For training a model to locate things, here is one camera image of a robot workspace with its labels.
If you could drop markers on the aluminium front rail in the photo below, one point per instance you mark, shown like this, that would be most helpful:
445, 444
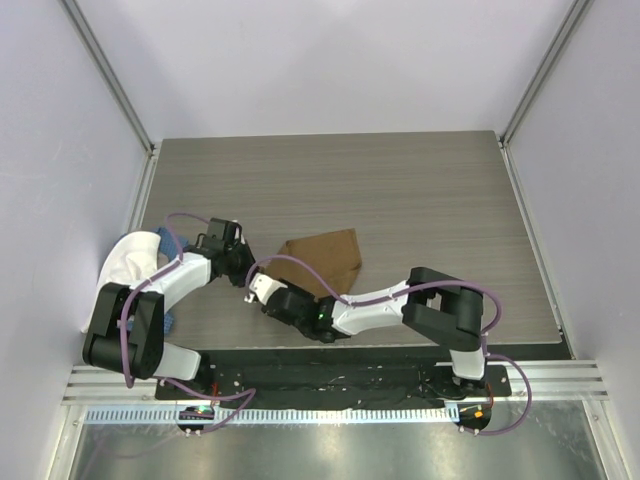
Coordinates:
546, 380

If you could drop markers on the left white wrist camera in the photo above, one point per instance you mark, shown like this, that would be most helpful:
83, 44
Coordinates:
239, 238

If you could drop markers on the brown cloth napkin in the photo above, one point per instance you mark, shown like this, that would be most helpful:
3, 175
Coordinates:
335, 256

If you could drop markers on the blue checkered cloth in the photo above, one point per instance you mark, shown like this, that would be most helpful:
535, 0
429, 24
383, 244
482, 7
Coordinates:
167, 251

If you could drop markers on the slotted cable duct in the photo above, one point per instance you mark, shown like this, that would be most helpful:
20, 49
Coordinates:
195, 415

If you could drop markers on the white cloth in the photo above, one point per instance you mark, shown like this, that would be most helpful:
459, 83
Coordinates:
133, 258

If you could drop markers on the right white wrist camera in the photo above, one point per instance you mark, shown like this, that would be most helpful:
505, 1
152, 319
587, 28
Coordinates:
261, 288

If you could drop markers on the left aluminium frame post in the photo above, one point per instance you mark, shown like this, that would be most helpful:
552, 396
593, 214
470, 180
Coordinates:
102, 64

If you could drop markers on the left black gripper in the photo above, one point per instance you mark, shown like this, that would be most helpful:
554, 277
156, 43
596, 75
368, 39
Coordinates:
239, 280

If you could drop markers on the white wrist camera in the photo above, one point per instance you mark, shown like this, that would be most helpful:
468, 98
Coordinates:
239, 238
261, 288

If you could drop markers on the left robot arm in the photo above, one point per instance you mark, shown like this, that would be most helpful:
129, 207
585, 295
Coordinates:
126, 332

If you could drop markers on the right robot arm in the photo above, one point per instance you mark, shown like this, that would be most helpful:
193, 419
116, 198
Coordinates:
440, 308

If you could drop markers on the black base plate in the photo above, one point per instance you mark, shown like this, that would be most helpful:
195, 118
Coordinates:
360, 356

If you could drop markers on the aluminium frame post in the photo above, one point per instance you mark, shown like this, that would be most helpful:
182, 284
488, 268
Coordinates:
567, 29
102, 64

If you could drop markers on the right aluminium frame post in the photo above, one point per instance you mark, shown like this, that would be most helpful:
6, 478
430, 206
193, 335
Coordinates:
567, 29

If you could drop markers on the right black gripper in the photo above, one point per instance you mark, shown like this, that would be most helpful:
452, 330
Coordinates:
297, 289

